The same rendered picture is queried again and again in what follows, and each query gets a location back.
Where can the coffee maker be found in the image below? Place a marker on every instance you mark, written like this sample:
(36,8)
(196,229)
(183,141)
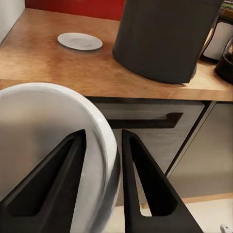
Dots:
(163,39)

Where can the saucer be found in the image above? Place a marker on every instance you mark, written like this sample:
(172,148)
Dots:
(80,41)

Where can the bottle of coffee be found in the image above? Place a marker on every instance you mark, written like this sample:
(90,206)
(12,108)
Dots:
(220,36)

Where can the electric kettle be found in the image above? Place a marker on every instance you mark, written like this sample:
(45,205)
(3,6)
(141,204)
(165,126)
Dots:
(224,68)

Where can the fridge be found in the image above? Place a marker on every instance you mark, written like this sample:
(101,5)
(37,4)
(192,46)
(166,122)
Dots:
(10,12)

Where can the coffee cup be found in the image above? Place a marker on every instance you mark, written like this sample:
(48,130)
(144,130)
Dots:
(34,119)

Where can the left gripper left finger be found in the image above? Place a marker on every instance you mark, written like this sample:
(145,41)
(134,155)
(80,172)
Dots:
(44,201)

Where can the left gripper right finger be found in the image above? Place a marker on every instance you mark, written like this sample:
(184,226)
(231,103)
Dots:
(169,213)

